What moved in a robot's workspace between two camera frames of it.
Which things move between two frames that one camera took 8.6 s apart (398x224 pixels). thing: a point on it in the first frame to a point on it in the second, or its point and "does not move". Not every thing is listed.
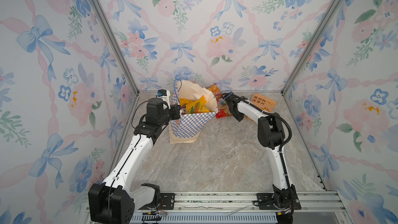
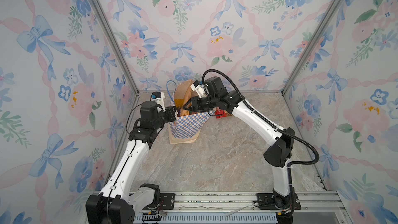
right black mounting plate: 265,201 does not move
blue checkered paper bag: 188,128 does not move
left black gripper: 175,110 does not move
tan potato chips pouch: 263,102 to 183,93
